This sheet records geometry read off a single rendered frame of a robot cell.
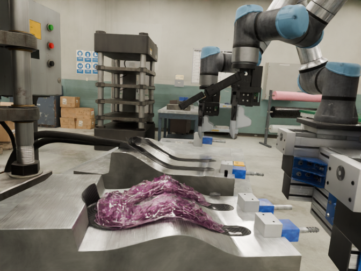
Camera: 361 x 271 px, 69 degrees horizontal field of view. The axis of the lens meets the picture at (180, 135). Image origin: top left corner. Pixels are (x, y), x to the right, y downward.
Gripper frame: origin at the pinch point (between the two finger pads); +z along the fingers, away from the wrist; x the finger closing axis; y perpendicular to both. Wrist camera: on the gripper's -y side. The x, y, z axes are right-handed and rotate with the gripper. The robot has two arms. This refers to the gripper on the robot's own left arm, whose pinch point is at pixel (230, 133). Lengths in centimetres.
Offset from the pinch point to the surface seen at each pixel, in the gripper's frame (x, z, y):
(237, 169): -1.8, 10.5, 2.7
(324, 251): 118, 101, 78
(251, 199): -19.0, 12.7, 5.8
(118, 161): -7.0, 10.5, -32.8
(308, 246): 122, 101, 68
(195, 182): -7.0, 14.3, -8.9
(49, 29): 33, -36, -84
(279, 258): -36.0, 16.0, 9.5
